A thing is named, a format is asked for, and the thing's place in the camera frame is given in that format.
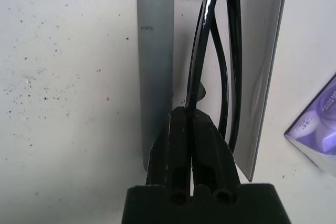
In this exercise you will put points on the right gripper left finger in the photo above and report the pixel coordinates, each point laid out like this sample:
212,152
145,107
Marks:
170,155

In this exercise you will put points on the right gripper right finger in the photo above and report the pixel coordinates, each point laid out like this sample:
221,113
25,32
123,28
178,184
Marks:
210,161

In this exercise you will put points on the grey glasses case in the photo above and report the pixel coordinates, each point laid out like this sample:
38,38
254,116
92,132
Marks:
155,51

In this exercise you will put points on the black sunglasses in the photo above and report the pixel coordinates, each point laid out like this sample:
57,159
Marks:
207,16

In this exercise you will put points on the purple tissue pack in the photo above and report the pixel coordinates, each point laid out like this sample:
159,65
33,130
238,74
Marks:
320,119

